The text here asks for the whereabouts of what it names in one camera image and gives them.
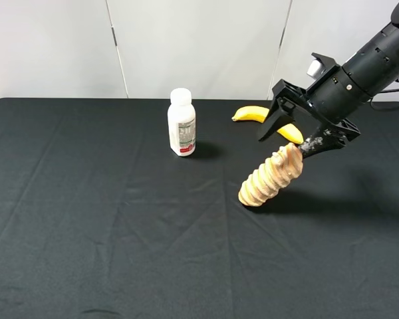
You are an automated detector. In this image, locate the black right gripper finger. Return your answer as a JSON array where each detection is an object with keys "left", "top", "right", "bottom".
[
  {"left": 258, "top": 98, "right": 296, "bottom": 142},
  {"left": 298, "top": 124, "right": 339, "bottom": 159}
]

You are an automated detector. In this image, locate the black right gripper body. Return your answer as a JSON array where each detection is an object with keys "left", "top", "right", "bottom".
[{"left": 272, "top": 65, "right": 370, "bottom": 149}]

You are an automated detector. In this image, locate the spiral bread roll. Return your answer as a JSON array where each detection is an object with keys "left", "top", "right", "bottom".
[{"left": 238, "top": 143, "right": 303, "bottom": 207}]

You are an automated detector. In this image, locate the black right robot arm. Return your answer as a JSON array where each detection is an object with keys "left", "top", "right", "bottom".
[{"left": 258, "top": 3, "right": 399, "bottom": 158}]

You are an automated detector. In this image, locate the yellow banana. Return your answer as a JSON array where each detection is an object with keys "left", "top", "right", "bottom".
[{"left": 231, "top": 106, "right": 304, "bottom": 145}]

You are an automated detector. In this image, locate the white plastic bottle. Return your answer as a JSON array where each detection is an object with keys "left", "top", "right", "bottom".
[{"left": 168, "top": 88, "right": 196, "bottom": 157}]

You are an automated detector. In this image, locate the black tablecloth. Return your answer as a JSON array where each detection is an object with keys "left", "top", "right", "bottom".
[{"left": 0, "top": 98, "right": 399, "bottom": 318}]

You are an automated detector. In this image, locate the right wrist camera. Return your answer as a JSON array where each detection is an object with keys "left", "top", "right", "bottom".
[{"left": 307, "top": 53, "right": 338, "bottom": 80}]

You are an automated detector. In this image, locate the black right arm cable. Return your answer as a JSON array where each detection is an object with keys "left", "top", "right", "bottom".
[{"left": 368, "top": 74, "right": 399, "bottom": 110}]

